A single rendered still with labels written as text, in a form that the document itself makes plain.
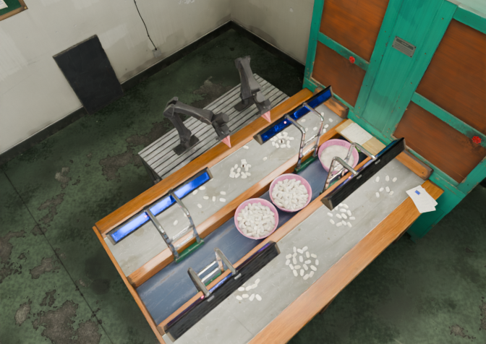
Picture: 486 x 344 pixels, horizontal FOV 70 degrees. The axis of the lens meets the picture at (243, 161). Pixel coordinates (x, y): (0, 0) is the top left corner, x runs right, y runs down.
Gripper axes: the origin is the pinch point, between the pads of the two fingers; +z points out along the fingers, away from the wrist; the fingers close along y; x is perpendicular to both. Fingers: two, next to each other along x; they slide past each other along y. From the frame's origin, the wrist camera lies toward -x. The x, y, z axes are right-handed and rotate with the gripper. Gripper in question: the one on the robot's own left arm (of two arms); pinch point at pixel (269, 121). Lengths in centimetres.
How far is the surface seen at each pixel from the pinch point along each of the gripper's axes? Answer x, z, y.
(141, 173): 120, -9, -83
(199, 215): -6, 25, -76
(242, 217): -17, 39, -57
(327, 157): -17.4, 40.3, 16.1
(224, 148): 11.6, 0.4, -34.8
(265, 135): -31.0, 1.8, -22.2
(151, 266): -14, 31, -116
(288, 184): -17.8, 39.2, -19.6
